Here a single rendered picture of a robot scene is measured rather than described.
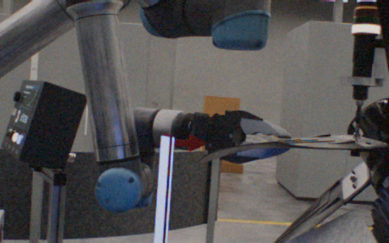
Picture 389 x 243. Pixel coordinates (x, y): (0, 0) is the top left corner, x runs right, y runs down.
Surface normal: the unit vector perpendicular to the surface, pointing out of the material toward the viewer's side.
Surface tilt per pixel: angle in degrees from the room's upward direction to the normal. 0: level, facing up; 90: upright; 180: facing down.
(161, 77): 90
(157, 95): 90
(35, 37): 122
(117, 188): 90
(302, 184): 90
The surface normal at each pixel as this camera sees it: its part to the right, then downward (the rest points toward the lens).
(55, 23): 0.34, 0.60
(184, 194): 0.72, 0.09
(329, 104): 0.04, 0.06
